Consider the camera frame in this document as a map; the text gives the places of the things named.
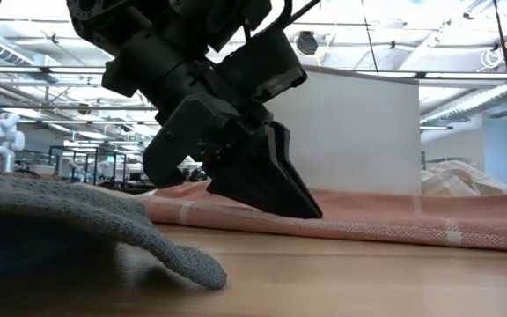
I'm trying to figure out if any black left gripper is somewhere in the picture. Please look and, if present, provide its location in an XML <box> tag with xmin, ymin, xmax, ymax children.
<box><xmin>101</xmin><ymin>30</ymin><xmax>324</xmax><ymax>220</ymax></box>

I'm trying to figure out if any beige fabric box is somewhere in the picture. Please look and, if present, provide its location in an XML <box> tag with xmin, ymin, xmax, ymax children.
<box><xmin>263</xmin><ymin>64</ymin><xmax>423</xmax><ymax>196</ymax></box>

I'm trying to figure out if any pink towel with pale stripes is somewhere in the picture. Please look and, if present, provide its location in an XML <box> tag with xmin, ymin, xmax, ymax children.
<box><xmin>78</xmin><ymin>180</ymin><xmax>507</xmax><ymax>254</ymax></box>

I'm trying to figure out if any grey towel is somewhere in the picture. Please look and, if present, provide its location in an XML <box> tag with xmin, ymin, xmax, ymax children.
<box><xmin>0</xmin><ymin>166</ymin><xmax>229</xmax><ymax>292</ymax></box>

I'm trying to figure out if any white checked towel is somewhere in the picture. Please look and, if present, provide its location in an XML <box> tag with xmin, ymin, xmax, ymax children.
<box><xmin>420</xmin><ymin>158</ymin><xmax>507</xmax><ymax>197</ymax></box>

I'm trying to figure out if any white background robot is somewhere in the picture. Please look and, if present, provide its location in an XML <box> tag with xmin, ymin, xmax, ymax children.
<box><xmin>0</xmin><ymin>112</ymin><xmax>26</xmax><ymax>174</ymax></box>

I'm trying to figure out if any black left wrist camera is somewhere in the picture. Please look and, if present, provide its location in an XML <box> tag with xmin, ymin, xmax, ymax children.
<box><xmin>215</xmin><ymin>26</ymin><xmax>309</xmax><ymax>105</ymax></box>

